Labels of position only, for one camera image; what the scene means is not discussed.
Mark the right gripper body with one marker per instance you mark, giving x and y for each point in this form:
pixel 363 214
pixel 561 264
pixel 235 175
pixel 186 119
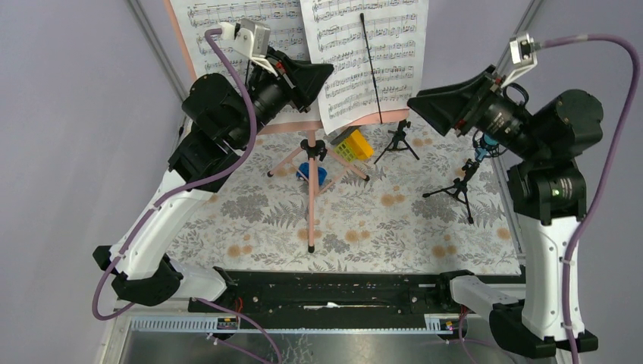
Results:
pixel 488 93

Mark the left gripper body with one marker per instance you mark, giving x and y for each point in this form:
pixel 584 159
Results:
pixel 282 80

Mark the pink music stand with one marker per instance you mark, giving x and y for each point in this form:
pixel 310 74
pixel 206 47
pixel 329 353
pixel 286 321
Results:
pixel 191 19

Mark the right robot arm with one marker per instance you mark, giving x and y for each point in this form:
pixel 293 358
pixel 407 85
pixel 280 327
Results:
pixel 549 195

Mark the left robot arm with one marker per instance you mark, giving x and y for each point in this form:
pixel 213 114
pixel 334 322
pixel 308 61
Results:
pixel 224 117

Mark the blue microphone on tripod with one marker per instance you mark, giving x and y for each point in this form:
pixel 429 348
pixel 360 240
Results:
pixel 484 147

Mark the black microphone on tripod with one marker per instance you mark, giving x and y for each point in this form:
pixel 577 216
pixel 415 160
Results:
pixel 398 141

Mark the green toy grid piece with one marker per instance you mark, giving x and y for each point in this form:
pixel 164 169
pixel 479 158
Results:
pixel 345 151

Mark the blue toy car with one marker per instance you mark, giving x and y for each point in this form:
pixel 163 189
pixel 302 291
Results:
pixel 302 173

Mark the yellow toy block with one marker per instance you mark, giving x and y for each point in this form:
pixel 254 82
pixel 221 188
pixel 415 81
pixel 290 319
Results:
pixel 359 145

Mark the floral table cloth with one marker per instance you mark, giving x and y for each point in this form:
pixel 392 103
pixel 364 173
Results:
pixel 396 221

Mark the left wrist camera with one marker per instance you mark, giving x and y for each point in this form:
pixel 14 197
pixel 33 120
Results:
pixel 250 38

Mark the white slotted cable duct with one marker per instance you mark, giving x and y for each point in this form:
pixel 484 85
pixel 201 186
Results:
pixel 225 324

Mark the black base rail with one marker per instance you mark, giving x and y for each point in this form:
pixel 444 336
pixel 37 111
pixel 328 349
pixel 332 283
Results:
pixel 263 294

